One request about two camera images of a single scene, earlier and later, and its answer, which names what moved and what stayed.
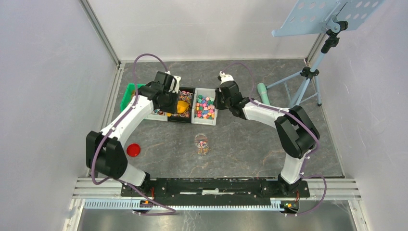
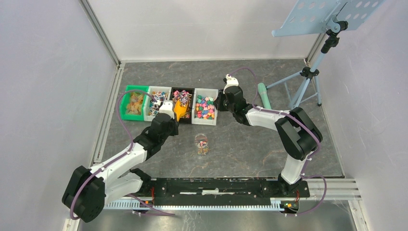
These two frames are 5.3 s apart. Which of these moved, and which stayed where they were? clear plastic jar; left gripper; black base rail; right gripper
Moved: left gripper
Stayed: black base rail; right gripper; clear plastic jar
